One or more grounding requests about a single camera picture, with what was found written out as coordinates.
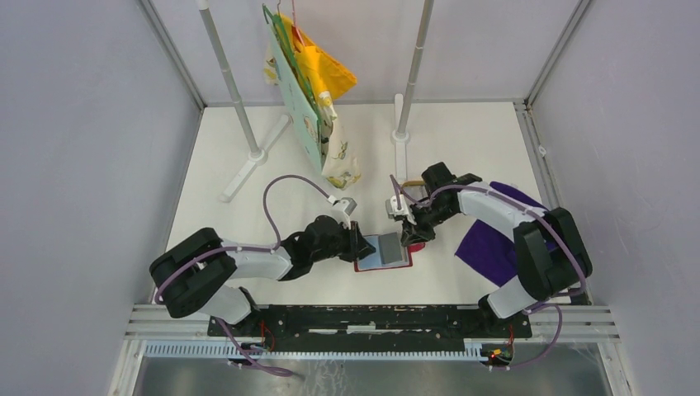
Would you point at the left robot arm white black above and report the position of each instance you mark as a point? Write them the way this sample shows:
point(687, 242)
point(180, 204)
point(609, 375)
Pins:
point(191, 277)

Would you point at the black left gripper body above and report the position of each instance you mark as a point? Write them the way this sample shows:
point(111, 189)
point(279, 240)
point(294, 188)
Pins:
point(344, 243)

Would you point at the left grey stand pole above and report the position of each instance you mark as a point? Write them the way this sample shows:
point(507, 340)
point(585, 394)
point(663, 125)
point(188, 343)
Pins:
point(257, 153)

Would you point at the right grey stand pole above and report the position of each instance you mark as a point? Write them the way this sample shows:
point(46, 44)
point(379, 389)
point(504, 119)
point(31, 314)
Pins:
point(402, 102)

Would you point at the tan oval card tray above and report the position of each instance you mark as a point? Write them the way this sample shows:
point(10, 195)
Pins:
point(412, 183)

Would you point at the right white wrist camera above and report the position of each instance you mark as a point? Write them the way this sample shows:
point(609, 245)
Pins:
point(399, 209)

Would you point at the purple cloth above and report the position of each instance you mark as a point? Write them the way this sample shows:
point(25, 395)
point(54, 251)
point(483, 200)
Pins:
point(488, 251)

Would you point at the cream patterned fabric bag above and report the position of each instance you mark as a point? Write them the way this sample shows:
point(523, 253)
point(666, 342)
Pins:
point(341, 166)

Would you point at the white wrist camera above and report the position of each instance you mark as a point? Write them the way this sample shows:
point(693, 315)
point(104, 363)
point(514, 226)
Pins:
point(399, 209)
point(341, 210)

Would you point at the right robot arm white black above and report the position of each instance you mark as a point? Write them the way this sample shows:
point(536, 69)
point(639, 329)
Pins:
point(531, 253)

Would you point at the red leather card holder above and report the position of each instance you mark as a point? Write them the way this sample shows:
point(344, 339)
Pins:
point(373, 262)

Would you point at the grey card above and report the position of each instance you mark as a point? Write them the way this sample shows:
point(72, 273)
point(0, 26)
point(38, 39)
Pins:
point(391, 250)

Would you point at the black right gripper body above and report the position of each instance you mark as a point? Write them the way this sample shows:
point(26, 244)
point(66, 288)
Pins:
point(426, 219)

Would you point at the grey stand pole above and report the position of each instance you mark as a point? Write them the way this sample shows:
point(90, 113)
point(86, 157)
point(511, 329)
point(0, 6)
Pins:
point(257, 153)
point(402, 102)

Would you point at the white toothed cable rail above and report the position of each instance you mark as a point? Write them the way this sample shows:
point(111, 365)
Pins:
point(225, 350)

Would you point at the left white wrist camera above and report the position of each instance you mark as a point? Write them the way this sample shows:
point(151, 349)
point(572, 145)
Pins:
point(341, 210)

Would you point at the yellow cloth hanging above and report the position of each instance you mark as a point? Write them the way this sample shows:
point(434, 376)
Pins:
point(329, 79)

